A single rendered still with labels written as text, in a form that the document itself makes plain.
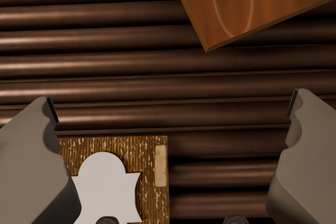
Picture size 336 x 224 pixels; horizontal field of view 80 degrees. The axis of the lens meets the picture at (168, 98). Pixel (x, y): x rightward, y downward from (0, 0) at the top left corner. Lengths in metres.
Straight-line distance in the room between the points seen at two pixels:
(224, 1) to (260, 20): 0.05
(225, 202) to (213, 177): 0.04
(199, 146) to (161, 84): 0.12
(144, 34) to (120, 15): 0.06
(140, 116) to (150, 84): 0.06
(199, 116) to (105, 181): 0.18
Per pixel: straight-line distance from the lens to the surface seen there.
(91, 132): 0.42
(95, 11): 0.43
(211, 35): 0.25
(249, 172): 0.37
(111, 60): 0.38
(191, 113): 0.34
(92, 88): 0.37
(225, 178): 0.36
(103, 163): 0.34
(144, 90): 0.35
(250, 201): 0.38
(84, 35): 0.41
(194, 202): 0.37
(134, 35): 0.39
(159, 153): 0.30
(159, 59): 0.36
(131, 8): 0.41
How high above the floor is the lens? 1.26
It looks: 81 degrees down
